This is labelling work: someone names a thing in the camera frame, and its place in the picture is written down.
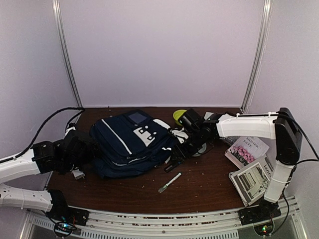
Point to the left aluminium corner post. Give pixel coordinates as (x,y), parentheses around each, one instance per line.
(65,53)

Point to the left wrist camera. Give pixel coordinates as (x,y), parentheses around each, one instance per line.
(70,127)

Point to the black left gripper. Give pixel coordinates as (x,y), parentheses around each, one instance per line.
(83,146)

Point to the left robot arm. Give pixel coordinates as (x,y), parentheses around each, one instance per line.
(72,152)

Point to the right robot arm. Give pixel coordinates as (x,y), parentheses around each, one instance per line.
(279,126)

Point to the navy blue student backpack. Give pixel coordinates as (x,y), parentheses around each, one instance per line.
(131,144)

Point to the black blue highlighter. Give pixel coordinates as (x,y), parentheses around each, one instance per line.
(171,167)

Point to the aluminium corner post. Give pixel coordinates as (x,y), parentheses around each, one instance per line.
(261,46)
(65,53)

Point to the lime green bowl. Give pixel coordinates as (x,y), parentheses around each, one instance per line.
(177,114)

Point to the dark cover book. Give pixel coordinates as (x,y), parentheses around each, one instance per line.
(230,140)

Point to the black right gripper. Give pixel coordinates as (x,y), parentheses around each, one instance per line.
(180,152)

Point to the pale blue ceramic bowl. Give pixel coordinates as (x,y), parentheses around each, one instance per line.
(201,151)

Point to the aluminium front rail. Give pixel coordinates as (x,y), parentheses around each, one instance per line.
(224,224)

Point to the black white photo magazine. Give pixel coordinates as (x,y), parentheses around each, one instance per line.
(252,180)

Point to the white charger with cable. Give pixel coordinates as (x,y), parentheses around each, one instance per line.
(78,174)

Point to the white book pink flowers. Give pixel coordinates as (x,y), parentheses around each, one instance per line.
(245,150)

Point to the white green marker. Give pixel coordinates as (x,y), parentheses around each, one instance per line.
(164,187)

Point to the right aluminium corner post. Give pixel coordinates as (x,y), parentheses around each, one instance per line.
(261,46)

